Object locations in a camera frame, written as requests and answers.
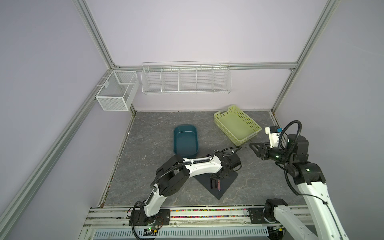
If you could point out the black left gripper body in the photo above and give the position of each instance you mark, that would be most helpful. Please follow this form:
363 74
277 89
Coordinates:
220 176

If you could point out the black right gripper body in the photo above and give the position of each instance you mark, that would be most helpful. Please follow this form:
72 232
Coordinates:
275 154

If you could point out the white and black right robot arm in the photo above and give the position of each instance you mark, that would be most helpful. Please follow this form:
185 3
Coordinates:
289 150

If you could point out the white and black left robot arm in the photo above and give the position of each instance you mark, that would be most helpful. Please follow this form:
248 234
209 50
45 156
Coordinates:
215 172

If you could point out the light green perforated plastic basket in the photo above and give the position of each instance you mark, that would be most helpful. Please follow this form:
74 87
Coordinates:
236 125

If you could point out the teal plastic cutlery bin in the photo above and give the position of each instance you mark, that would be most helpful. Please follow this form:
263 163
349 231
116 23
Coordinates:
186 141

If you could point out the white wire wall rack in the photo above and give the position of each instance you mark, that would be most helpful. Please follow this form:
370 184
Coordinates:
186 77

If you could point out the white mesh wall basket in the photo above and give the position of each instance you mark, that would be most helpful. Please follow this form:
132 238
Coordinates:
118 91

